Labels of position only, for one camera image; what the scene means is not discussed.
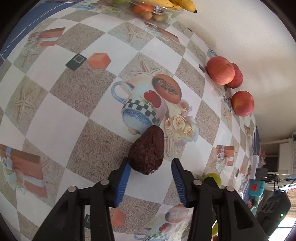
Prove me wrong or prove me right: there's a black plug adapter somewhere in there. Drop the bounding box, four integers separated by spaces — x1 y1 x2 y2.
255 168 268 178

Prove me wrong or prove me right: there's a dark red apple middle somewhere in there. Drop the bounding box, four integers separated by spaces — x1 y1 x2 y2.
226 63 243 89

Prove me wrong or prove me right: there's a clear plastic fruit container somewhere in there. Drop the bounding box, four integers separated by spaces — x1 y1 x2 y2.
111 1 185 22

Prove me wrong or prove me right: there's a yellow banana bunch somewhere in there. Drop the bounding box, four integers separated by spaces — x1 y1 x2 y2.
148 0 197 13

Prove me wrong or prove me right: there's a large green jujube fruit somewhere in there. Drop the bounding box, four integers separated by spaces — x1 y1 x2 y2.
201 173 222 188

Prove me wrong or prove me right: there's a small green jujube fruit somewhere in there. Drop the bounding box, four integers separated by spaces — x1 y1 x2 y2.
211 221 218 237

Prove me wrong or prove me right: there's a black device on right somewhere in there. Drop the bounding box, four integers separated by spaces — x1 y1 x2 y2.
256 192 291 237

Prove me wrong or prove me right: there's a white power strip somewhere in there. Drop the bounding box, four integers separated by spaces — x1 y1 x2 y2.
249 155 260 180

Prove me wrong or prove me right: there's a pale pink apple left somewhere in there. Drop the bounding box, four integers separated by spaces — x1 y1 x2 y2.
206 56 235 85

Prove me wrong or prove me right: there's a teal toy box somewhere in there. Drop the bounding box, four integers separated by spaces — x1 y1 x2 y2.
248 179 265 197

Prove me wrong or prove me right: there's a dark dried date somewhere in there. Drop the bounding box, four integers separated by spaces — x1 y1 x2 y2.
128 126 165 175

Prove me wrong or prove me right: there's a red apple right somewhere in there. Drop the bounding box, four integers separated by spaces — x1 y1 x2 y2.
231 90 254 117

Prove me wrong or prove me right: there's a white shelf furniture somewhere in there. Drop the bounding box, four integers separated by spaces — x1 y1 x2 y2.
260 138 295 175

